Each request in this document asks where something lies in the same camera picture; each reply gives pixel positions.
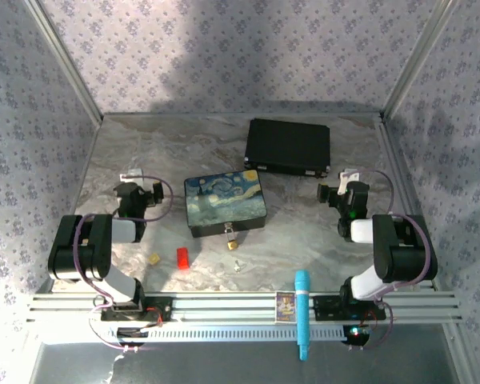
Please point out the starry night painted box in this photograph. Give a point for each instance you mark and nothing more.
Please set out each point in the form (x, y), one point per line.
(224, 200)

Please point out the brass padlock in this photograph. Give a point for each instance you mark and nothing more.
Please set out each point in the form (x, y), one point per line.
(232, 244)

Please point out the small silver key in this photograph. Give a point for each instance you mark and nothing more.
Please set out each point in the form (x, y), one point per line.
(237, 267)

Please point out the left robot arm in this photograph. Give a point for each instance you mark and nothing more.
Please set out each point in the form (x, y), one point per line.
(84, 248)

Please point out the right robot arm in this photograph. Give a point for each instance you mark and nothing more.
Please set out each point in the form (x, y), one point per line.
(404, 256)

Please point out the black hard case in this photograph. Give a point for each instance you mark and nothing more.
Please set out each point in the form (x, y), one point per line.
(288, 146)

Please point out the small yellow wooden cube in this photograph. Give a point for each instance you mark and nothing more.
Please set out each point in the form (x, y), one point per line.
(154, 258)

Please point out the red plastic block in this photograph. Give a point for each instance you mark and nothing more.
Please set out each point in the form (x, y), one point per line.
(182, 258)

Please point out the small picture card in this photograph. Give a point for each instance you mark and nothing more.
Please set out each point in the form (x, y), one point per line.
(285, 307)

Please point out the blue toy microphone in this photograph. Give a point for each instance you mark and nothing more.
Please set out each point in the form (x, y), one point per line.
(302, 312)

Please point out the right control board with LED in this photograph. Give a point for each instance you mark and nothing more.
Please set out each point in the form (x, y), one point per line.
(356, 333)

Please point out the left control board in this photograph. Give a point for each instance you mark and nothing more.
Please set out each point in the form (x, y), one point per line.
(132, 334)

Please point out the grey metal panel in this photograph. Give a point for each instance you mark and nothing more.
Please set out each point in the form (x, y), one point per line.
(244, 364)

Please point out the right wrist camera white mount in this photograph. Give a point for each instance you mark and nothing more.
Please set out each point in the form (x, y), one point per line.
(349, 176)

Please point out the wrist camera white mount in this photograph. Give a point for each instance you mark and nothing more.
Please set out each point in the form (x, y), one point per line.
(349, 176)
(131, 174)

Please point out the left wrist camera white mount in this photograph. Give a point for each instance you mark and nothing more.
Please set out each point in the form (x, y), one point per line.
(131, 174)

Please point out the aluminium side rail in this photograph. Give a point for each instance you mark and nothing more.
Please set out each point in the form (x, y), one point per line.
(404, 192)

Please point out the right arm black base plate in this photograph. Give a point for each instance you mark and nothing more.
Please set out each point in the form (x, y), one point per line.
(328, 308)

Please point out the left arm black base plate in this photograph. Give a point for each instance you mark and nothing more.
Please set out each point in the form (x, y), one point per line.
(160, 310)

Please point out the aluminium mounting rail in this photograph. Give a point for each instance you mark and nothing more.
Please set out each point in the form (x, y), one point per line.
(224, 306)

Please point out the aluminium corner post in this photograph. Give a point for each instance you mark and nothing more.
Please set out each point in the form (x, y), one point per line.
(64, 60)
(420, 56)

